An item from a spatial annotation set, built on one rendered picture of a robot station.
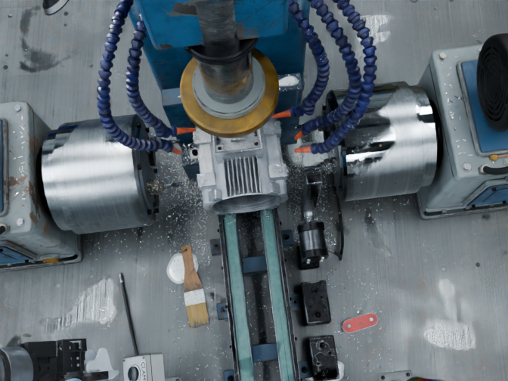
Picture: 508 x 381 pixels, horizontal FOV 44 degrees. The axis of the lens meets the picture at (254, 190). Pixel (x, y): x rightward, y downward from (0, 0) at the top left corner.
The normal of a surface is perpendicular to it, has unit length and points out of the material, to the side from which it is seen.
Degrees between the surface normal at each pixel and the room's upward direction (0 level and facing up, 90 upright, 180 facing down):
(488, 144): 0
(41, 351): 54
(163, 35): 90
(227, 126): 0
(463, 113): 0
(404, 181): 66
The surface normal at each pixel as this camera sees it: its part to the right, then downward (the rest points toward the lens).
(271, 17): 0.12, 0.95
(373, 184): 0.10, 0.76
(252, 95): -0.04, -0.26
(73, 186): 0.02, 0.15
